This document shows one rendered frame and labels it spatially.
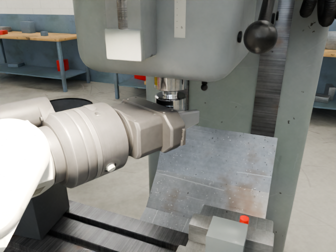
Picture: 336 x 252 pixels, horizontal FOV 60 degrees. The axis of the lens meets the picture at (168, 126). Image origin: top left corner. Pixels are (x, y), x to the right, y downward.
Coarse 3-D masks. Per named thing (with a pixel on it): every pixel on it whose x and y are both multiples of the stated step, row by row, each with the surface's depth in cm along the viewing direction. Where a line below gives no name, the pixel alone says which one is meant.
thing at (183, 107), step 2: (182, 104) 42; (184, 104) 42; (166, 106) 41; (168, 106) 41; (170, 106) 41; (172, 106) 41; (174, 106) 41; (176, 106) 41; (178, 106) 41; (180, 106) 42; (182, 106) 42; (184, 106) 42; (172, 108) 41; (174, 108) 41; (176, 108) 41; (178, 108) 42; (180, 108) 42; (182, 108) 42; (184, 108) 42; (176, 110) 41; (178, 110) 42; (180, 110) 42; (182, 110) 42; (184, 110) 43
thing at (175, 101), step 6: (156, 96) 42; (162, 96) 42; (168, 96) 42; (174, 96) 42; (180, 96) 42; (156, 102) 42; (162, 102) 41; (168, 102) 41; (174, 102) 41; (180, 102) 41
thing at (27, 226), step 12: (48, 192) 66; (60, 192) 70; (36, 204) 62; (48, 204) 66; (60, 204) 71; (24, 216) 63; (36, 216) 62; (48, 216) 66; (60, 216) 71; (24, 228) 64; (36, 228) 63; (48, 228) 67
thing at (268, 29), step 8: (264, 0) 29; (272, 0) 29; (264, 8) 28; (272, 8) 29; (264, 16) 27; (256, 24) 26; (264, 24) 25; (272, 24) 26; (248, 32) 26; (256, 32) 25; (264, 32) 25; (272, 32) 25; (248, 40) 26; (256, 40) 25; (264, 40) 25; (272, 40) 26; (248, 48) 27; (256, 48) 26; (264, 48) 26
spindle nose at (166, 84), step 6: (162, 78) 40; (168, 78) 40; (162, 84) 40; (168, 84) 40; (174, 84) 40; (180, 84) 40; (186, 84) 42; (162, 90) 40; (168, 90) 40; (174, 90) 40
